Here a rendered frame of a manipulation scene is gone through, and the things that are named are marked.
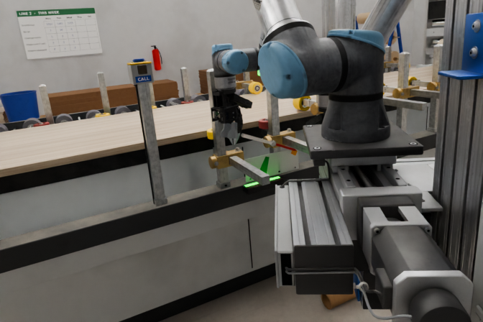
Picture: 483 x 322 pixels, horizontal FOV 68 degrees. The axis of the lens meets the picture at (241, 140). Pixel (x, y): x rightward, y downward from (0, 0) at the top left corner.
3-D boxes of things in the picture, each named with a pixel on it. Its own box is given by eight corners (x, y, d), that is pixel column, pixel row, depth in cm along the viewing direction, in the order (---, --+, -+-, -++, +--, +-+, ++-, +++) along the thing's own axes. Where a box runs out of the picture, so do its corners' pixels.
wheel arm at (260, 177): (270, 185, 121) (269, 174, 120) (261, 188, 120) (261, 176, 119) (221, 154, 159) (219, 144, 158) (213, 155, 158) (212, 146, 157)
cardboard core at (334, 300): (379, 277, 179) (331, 298, 167) (379, 290, 182) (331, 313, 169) (367, 268, 186) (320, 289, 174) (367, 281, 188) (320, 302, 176)
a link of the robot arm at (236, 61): (259, 47, 113) (246, 47, 123) (224, 49, 109) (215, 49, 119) (260, 72, 115) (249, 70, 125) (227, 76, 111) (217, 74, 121)
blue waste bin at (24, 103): (45, 134, 593) (35, 92, 574) (6, 140, 572) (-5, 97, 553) (47, 128, 641) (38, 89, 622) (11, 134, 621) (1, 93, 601)
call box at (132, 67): (154, 84, 122) (151, 61, 120) (134, 87, 119) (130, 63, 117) (150, 83, 128) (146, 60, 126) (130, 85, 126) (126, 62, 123)
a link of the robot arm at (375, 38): (396, 90, 77) (399, 24, 73) (342, 98, 73) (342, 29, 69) (360, 85, 88) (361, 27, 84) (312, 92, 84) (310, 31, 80)
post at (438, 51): (438, 134, 197) (445, 44, 183) (433, 136, 195) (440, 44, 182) (432, 133, 200) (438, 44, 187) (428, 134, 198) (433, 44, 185)
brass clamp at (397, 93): (420, 95, 182) (420, 85, 180) (400, 99, 176) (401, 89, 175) (410, 94, 187) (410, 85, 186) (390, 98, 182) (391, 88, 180)
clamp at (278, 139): (295, 143, 155) (295, 131, 153) (269, 149, 149) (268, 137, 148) (288, 140, 160) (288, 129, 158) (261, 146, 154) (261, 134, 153)
